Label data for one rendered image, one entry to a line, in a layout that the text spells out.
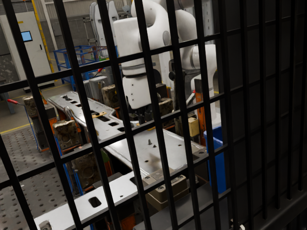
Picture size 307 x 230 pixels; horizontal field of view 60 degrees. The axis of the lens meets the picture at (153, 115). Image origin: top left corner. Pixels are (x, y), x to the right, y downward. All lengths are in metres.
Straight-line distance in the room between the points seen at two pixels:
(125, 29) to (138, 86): 0.17
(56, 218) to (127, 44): 0.48
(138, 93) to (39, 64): 7.20
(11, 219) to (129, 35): 0.93
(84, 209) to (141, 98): 0.36
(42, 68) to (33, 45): 0.61
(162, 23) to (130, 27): 0.09
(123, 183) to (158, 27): 0.43
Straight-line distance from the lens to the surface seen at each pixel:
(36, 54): 7.94
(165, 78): 5.22
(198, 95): 0.86
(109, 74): 1.81
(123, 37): 0.78
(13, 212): 1.38
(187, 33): 1.28
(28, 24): 7.93
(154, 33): 0.75
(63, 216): 0.70
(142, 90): 0.82
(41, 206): 1.34
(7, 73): 8.71
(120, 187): 0.73
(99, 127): 1.15
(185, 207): 0.58
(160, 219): 0.56
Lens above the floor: 1.40
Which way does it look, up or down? 20 degrees down
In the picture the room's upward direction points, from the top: 10 degrees counter-clockwise
